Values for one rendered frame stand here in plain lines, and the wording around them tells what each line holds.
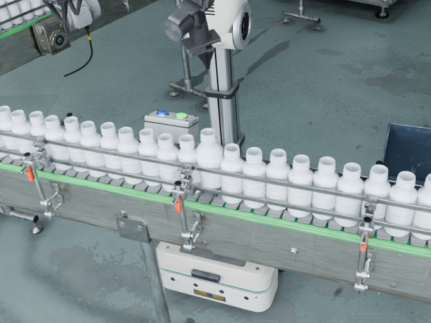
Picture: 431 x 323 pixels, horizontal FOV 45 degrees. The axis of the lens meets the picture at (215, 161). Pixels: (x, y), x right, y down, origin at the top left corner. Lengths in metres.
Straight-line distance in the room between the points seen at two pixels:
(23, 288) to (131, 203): 1.31
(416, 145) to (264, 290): 0.87
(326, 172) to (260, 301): 1.12
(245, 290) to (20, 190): 1.02
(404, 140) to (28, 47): 1.78
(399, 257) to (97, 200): 0.83
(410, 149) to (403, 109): 1.86
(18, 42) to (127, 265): 1.18
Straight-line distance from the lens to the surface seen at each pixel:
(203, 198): 1.38
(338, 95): 3.77
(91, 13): 2.74
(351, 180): 1.22
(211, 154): 1.28
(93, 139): 1.45
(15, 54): 2.69
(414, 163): 1.86
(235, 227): 1.38
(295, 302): 2.41
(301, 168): 1.23
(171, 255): 2.27
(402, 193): 1.22
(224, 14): 1.76
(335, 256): 1.35
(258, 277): 2.17
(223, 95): 1.95
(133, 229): 1.55
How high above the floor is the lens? 1.92
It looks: 37 degrees down
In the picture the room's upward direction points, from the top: 5 degrees counter-clockwise
